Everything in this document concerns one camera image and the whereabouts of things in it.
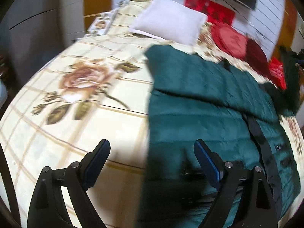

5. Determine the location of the dark green puffer jacket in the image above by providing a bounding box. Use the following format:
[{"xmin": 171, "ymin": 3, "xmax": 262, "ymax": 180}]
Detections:
[{"xmin": 137, "ymin": 45, "xmax": 300, "ymax": 227}]

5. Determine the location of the cream floral bed quilt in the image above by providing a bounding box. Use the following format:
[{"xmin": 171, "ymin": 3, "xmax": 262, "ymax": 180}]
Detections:
[{"xmin": 1, "ymin": 0, "xmax": 303, "ymax": 227}]

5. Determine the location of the red shopping bag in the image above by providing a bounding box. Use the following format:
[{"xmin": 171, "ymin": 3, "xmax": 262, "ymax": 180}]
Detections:
[{"xmin": 268, "ymin": 57, "xmax": 287, "ymax": 90}]

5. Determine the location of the dark red velvet cushion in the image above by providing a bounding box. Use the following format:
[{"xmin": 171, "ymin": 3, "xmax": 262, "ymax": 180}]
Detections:
[{"xmin": 245, "ymin": 39, "xmax": 271, "ymax": 77}]

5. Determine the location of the red heart-shaped cushion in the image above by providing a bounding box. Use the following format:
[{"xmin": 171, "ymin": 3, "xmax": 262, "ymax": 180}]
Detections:
[{"xmin": 210, "ymin": 22, "xmax": 247, "ymax": 60}]

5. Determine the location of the floral pillow under quilt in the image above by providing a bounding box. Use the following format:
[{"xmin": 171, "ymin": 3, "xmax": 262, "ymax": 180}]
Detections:
[{"xmin": 85, "ymin": 8, "xmax": 118, "ymax": 36}]

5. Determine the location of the grey wardrobe cabinet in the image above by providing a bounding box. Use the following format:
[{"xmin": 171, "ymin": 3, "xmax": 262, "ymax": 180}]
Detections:
[{"xmin": 1, "ymin": 0, "xmax": 85, "ymax": 86}]

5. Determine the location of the red banner with characters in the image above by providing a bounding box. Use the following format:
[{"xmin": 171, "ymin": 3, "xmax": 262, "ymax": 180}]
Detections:
[{"xmin": 184, "ymin": 0, "xmax": 235, "ymax": 26}]

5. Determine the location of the white square pillow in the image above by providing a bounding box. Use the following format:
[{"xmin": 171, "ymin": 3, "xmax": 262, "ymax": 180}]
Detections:
[{"xmin": 129, "ymin": 0, "xmax": 208, "ymax": 45}]

